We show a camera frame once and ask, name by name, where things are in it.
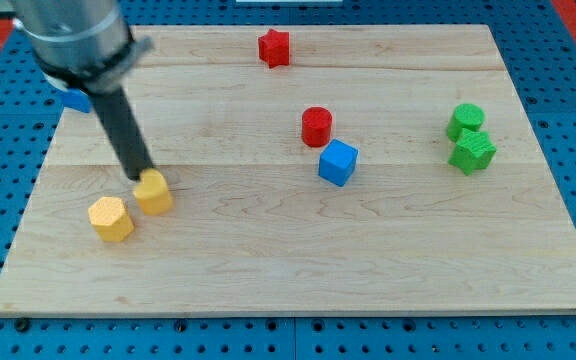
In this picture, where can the wooden board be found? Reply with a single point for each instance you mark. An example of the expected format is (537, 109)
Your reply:
(255, 231)

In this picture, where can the blue triangle block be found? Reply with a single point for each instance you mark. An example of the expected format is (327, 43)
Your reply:
(76, 99)

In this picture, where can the blue cube block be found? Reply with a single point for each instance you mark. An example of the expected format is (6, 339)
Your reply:
(337, 162)

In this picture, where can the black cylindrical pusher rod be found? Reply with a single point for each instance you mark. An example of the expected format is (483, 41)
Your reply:
(123, 132)

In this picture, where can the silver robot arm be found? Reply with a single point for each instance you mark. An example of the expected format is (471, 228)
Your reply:
(80, 44)

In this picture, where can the green star block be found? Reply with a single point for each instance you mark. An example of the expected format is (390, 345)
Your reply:
(473, 151)

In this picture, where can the red cylinder block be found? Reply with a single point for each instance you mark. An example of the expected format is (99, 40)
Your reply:
(316, 126)

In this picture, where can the yellow hexagon block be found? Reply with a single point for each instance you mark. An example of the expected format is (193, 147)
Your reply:
(110, 219)

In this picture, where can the red star block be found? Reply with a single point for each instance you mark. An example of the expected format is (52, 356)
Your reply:
(274, 48)

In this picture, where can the yellow heart block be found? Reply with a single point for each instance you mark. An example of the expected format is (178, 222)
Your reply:
(152, 193)

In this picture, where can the green cylinder block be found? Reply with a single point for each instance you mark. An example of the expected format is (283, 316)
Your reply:
(465, 116)

